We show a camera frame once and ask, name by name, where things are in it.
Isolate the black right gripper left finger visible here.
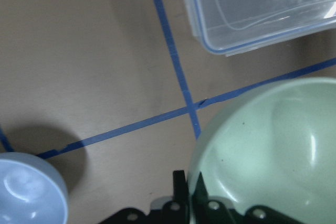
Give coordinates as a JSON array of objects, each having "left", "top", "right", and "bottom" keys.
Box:
[{"left": 101, "top": 170, "right": 190, "bottom": 223}]

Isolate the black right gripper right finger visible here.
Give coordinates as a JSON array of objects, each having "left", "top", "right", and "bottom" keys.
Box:
[{"left": 193, "top": 173, "right": 300, "bottom": 224}]

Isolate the green bowl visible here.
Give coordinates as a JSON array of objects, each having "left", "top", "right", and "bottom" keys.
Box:
[{"left": 187, "top": 77, "right": 335, "bottom": 223}]

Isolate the blue bowl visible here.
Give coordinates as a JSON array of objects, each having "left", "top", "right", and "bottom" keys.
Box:
[{"left": 1, "top": 152, "right": 69, "bottom": 223}]

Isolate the clear plastic container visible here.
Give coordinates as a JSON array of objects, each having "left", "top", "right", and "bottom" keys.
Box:
[{"left": 184, "top": 0, "right": 335, "bottom": 56}]

